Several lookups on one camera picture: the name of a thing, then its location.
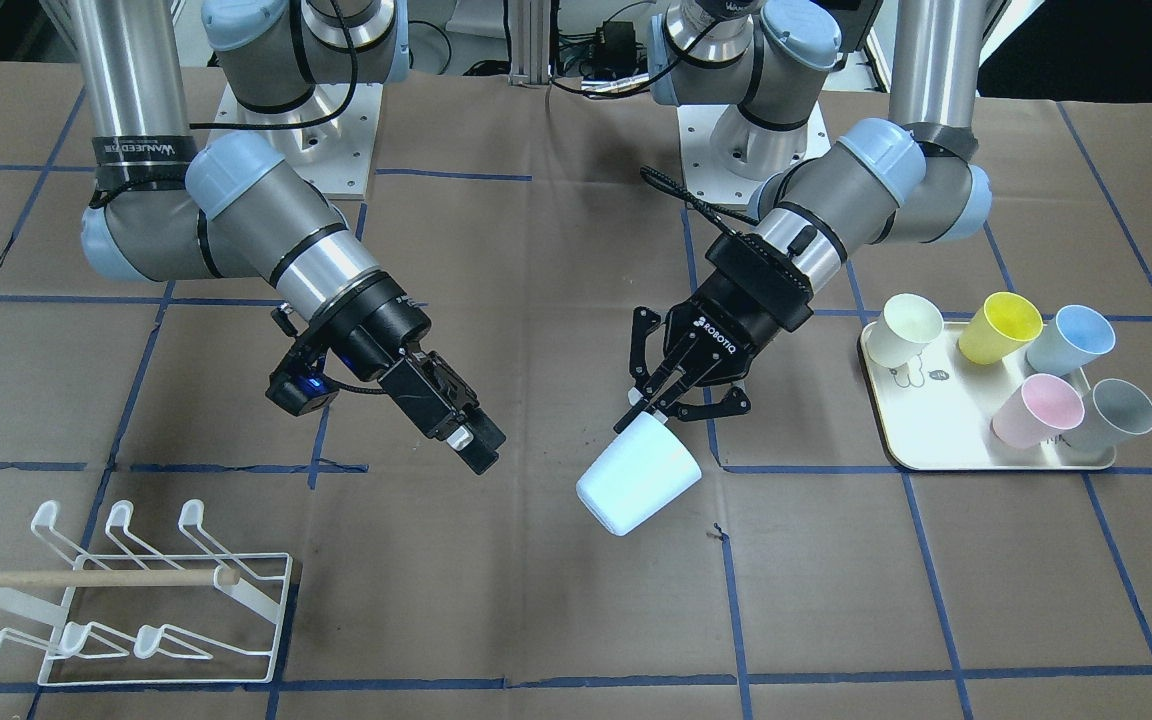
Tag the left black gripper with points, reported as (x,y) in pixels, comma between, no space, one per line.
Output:
(731,343)

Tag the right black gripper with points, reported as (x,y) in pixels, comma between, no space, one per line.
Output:
(383,334)

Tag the light blue plastic cup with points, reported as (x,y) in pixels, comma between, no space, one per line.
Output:
(643,469)

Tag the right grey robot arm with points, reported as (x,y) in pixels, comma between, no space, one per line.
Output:
(165,210)

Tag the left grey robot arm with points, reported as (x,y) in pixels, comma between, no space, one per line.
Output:
(906,178)

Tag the pale green plastic cup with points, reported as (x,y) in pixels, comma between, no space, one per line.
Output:
(908,323)

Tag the yellow plastic cup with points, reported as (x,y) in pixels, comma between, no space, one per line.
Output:
(1005,322)

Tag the pink plastic cup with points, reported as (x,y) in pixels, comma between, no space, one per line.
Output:
(1042,407)

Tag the grey plastic cup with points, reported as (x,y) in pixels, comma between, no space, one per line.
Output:
(1114,410)

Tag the cream plastic tray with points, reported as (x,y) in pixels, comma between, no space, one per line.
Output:
(934,412)

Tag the black power adapter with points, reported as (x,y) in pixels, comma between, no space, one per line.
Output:
(615,48)

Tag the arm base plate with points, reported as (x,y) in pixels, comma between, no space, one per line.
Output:
(726,158)
(336,155)

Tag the aluminium frame post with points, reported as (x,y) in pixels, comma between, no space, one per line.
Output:
(530,31)

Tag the white wire cup rack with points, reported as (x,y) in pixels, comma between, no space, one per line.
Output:
(136,615)

